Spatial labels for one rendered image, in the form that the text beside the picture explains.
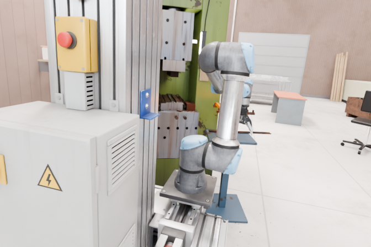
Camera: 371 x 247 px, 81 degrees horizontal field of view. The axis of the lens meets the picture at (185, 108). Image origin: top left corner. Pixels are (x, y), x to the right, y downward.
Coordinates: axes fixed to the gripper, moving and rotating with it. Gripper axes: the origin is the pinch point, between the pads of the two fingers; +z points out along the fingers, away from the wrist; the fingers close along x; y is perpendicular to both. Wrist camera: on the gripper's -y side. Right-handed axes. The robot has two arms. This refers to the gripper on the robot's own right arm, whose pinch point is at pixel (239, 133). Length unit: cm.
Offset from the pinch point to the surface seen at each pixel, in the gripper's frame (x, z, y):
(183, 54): -54, -48, -50
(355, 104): 323, 51, -588
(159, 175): -67, 64, -37
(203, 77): -39, -28, -70
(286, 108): 109, 54, -418
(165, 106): -66, -2, -44
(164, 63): -69, -40, -42
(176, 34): -61, -64, -47
